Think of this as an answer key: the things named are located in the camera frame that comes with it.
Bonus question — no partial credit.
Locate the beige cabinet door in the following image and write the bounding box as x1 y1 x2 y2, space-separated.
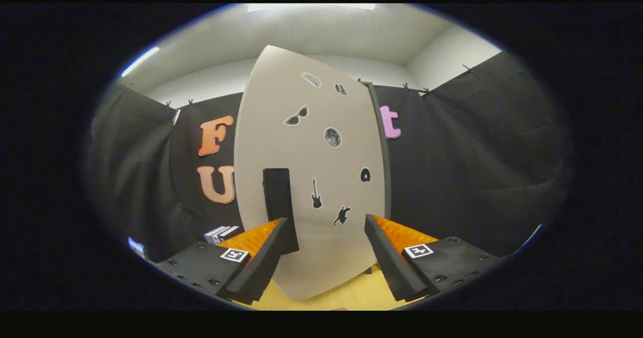
234 45 387 301

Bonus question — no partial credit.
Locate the black backdrop cloth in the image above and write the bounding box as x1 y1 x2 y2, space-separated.
85 52 573 263

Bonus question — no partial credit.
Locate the black door handle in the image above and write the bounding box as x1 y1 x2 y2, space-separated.
262 168 300 255

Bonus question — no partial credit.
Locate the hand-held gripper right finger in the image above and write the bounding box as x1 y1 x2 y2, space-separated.
364 214 503 302

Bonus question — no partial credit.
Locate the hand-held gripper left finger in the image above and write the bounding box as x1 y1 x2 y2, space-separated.
156 217 289 305

